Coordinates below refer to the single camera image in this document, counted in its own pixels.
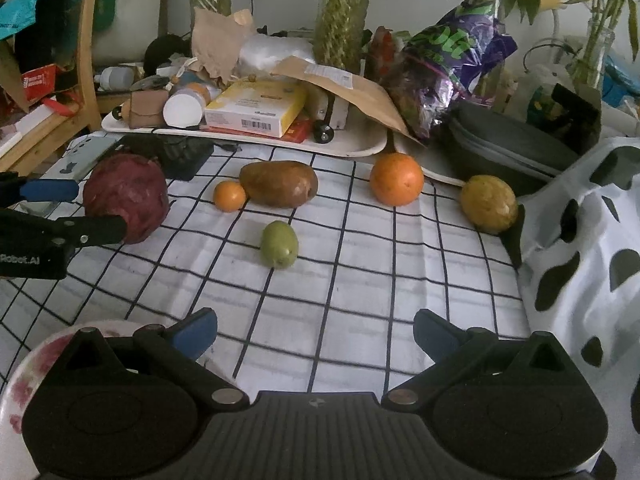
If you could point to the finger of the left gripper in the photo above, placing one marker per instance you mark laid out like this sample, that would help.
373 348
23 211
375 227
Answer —
88 231
15 189

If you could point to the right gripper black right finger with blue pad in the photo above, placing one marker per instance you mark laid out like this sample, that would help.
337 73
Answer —
457 354

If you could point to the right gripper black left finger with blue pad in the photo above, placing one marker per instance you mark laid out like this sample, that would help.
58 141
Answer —
173 352

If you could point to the white painted plate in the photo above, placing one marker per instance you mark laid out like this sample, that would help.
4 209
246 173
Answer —
82 405

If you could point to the small tangerine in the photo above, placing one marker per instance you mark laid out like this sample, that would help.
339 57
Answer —
229 196

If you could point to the brown potato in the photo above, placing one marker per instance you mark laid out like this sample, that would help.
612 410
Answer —
279 184

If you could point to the grey-green phone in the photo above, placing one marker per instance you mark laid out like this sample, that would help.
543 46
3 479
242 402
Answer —
77 162

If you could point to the red cabbage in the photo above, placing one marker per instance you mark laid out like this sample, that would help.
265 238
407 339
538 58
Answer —
129 186

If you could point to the wooden chair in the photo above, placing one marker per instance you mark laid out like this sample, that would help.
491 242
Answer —
64 114

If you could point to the black flat device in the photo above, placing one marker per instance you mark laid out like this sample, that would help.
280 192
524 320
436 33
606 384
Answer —
180 157

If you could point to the green oval fruit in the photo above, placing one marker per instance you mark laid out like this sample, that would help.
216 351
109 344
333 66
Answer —
278 245

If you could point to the small brown pouch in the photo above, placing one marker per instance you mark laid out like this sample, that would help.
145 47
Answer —
146 108

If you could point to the cow print plush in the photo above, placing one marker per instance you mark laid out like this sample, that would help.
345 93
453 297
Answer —
578 274

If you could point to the yellow-brown pear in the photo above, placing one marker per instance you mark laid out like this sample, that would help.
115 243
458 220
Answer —
489 203

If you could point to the checkered white tablecloth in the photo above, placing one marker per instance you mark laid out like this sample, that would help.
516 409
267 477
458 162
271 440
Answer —
340 318

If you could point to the white round jar lid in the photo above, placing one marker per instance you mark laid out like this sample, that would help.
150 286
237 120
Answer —
183 110

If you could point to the large orange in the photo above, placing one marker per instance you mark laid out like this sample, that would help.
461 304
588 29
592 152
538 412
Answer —
396 179

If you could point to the dark grey zip case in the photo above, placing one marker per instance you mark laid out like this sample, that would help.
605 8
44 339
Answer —
480 141

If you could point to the yellow white box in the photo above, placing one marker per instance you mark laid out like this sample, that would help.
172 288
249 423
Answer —
266 107

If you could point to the white oval tray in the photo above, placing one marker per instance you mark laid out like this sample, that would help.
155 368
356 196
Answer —
362 137

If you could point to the crumpled brown paper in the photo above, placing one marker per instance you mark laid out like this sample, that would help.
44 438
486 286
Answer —
218 39

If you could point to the brown paper envelope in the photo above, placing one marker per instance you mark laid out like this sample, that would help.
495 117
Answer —
368 96

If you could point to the purple green snack bag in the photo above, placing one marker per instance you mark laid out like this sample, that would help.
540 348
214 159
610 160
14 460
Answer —
442 64

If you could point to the glass plant vase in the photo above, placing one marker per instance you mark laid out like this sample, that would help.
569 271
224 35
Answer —
338 33

